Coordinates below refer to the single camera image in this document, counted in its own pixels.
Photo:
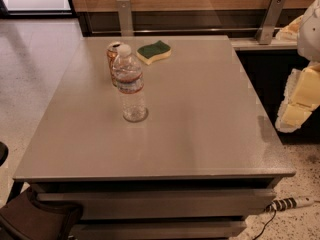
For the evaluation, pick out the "grey drawer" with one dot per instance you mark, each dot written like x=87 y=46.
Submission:
x=166 y=204
x=208 y=230

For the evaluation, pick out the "left metal wall bracket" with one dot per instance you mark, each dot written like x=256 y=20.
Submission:
x=125 y=17

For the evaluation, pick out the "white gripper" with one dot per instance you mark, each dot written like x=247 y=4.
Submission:
x=310 y=34

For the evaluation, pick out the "green and yellow sponge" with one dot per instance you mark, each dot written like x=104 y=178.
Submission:
x=153 y=52

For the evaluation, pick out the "white power strip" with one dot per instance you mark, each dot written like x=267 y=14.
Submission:
x=289 y=203

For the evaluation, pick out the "grey lower drawer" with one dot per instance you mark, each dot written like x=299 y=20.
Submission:
x=208 y=230

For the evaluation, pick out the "metal wall bracket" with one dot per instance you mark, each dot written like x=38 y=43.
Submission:
x=265 y=32
x=125 y=17

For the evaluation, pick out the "orange soda can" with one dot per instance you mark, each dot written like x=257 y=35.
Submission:
x=112 y=52

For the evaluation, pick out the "metal rail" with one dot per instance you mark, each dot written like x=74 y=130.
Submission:
x=182 y=32

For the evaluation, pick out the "clear plastic water bottle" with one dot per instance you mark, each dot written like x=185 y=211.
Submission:
x=129 y=81

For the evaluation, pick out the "grey upper drawer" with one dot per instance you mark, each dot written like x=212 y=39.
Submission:
x=166 y=204

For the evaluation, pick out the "right metal wall bracket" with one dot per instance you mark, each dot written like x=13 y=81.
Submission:
x=265 y=32

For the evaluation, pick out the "dark brown chair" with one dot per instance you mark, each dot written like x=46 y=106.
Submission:
x=26 y=218

